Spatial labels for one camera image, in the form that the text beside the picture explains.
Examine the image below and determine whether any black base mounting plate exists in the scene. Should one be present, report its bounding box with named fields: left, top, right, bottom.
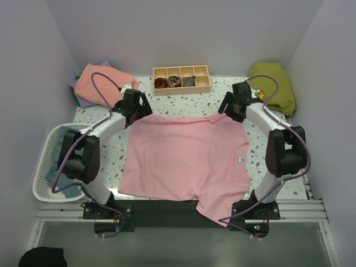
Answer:
left=81, top=200, right=281, bottom=238

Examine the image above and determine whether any folded salmon t shirt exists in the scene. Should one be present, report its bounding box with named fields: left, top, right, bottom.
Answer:
left=74, top=64, right=139, bottom=107

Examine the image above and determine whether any folded lilac t shirt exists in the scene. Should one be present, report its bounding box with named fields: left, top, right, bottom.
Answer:
left=70, top=60, right=112, bottom=108

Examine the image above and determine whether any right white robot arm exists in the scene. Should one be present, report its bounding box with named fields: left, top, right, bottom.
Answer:
left=218, top=82, right=311, bottom=219

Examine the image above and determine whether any blue t shirt in basket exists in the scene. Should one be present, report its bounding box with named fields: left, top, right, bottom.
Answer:
left=46, top=126, right=84, bottom=199

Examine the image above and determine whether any pink t shirt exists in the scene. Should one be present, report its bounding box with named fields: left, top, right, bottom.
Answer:
left=118, top=113, right=250, bottom=223

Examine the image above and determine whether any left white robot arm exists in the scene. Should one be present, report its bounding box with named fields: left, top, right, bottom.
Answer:
left=52, top=89, right=152, bottom=218

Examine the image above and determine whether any white laundry basket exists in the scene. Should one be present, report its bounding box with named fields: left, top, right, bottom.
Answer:
left=32, top=123, right=89, bottom=203

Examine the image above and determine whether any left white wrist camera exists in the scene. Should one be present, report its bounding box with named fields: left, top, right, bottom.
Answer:
left=120, top=83, right=134, bottom=95

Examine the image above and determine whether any brown floral fabric roll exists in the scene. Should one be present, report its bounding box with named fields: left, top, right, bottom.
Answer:
left=167, top=75, right=181, bottom=88

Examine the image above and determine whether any olive snoopy t shirt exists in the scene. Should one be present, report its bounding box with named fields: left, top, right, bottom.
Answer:
left=248, top=62, right=296, bottom=116

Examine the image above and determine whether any grey fabric piece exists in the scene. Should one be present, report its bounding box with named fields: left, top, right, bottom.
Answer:
left=182, top=76, right=195, bottom=87

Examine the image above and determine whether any orange black fabric roll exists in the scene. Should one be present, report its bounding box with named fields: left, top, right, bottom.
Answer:
left=154, top=77, right=167, bottom=89

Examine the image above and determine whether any wooden compartment tray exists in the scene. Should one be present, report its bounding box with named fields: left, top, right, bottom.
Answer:
left=152, top=65, right=211, bottom=96

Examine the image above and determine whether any black object at bottom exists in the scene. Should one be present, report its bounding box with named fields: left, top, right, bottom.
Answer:
left=18, top=247, right=68, bottom=267

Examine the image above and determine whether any folded green t shirt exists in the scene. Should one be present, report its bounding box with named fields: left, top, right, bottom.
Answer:
left=71, top=76, right=81, bottom=107

